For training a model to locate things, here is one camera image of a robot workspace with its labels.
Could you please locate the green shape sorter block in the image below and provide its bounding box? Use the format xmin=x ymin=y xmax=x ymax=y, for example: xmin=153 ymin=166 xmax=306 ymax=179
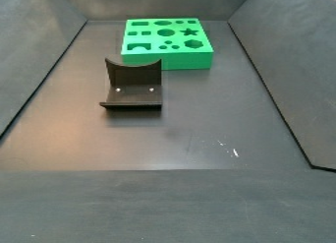
xmin=121 ymin=18 xmax=213 ymax=70

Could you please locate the black curved holder bracket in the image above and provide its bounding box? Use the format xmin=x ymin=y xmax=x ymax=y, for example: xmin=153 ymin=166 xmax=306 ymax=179
xmin=100 ymin=58 xmax=162 ymax=109

